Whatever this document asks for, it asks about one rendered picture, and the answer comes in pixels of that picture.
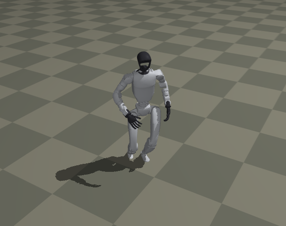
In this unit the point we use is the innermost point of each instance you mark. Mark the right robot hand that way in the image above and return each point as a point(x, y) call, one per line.
point(132, 119)

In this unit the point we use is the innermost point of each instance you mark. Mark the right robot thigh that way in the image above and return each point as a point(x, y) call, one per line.
point(133, 133)

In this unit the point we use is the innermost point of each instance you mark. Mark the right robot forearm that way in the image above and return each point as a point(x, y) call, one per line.
point(120, 103)

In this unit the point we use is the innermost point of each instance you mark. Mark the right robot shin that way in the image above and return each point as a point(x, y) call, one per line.
point(129, 150)

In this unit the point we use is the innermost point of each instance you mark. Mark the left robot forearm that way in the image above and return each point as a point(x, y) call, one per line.
point(165, 92)

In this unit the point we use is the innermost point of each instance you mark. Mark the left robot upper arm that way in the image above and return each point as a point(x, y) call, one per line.
point(160, 77)

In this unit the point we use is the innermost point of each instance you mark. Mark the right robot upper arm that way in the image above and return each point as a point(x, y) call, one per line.
point(127, 79)

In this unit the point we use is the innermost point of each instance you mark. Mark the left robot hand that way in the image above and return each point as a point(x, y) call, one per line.
point(168, 110)

